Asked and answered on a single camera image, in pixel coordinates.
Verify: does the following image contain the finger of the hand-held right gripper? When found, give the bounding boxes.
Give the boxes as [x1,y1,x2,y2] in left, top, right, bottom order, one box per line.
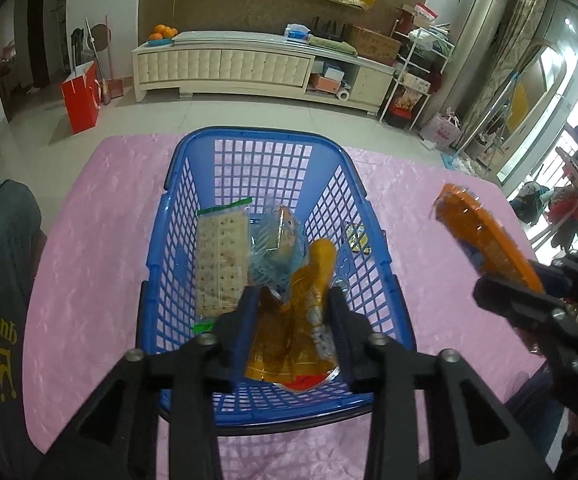
[539,254,578,306]
[473,275,572,342]

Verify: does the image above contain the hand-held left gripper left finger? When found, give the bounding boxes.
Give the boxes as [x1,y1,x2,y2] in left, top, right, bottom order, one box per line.
[34,286,262,480]

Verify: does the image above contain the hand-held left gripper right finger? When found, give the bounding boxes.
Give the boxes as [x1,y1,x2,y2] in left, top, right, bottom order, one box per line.
[326,286,554,480]

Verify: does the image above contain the yellow-orange snack packet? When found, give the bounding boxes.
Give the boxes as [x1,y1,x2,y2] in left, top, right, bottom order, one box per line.
[244,237,342,383]

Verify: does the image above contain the orange snack packet blue print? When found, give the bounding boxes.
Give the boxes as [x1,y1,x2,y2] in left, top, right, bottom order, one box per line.
[434,183,544,293]

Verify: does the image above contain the red snack packet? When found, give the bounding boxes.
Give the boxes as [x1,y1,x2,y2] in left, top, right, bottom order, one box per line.
[274,367,340,393]

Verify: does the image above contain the clear cracker bag green seals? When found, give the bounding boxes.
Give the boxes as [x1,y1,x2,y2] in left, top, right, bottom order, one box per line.
[194,199,252,333]

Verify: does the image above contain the round bread packet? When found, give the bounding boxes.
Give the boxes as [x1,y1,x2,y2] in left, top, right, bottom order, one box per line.
[249,202,310,293]

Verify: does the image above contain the blue plastic basket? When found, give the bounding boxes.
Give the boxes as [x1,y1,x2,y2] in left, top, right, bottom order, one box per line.
[136,126,417,436]

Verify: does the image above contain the red hanging garment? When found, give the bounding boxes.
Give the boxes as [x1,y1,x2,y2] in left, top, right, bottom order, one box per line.
[546,185,578,251]

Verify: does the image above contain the purple yellow snack packet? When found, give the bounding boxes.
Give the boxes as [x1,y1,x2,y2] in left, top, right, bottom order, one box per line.
[344,222,374,256]

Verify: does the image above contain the pink quilted blanket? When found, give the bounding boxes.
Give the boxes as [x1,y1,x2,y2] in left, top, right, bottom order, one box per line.
[21,132,570,480]

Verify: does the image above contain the pink gift bag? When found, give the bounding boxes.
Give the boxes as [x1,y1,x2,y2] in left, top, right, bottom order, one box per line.
[421,110,462,151]

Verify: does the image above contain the arched floor mirror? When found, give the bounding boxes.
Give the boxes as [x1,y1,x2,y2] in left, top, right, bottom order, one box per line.
[494,42,570,181]

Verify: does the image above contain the printed snack bag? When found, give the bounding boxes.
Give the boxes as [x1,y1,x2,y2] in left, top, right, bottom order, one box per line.
[394,87,427,111]

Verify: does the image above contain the white shelf rack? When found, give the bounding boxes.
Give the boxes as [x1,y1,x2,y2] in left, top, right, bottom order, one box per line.
[380,27,452,131]

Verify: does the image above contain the orange box in cabinet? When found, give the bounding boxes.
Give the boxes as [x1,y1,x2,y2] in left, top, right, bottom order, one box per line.
[310,74,342,92]

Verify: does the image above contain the silver tower air conditioner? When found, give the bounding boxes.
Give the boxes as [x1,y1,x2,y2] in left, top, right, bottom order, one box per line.
[441,0,512,121]

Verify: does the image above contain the cream TV cabinet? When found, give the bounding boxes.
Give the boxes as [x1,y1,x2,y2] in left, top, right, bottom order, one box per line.
[132,30,397,118]

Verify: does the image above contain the patterned curtain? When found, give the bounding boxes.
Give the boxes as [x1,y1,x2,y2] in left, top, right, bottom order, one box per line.
[464,0,554,126]

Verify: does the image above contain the red paper bag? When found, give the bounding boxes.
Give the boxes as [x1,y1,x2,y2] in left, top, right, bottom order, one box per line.
[61,61,102,135]

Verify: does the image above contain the green cushion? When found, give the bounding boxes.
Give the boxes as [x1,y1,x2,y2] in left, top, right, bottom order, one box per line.
[309,35,358,56]

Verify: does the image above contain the brown cardboard box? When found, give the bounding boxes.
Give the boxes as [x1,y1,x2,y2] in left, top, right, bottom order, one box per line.
[345,24,402,65]

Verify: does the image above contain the broom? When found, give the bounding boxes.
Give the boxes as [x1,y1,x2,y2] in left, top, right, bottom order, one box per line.
[85,16,112,106]

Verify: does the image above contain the black device on stand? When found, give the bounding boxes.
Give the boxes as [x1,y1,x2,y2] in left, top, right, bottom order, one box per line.
[311,17,344,40]

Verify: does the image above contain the dark door frame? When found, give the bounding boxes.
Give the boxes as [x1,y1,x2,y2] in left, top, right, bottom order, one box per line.
[0,0,67,93]

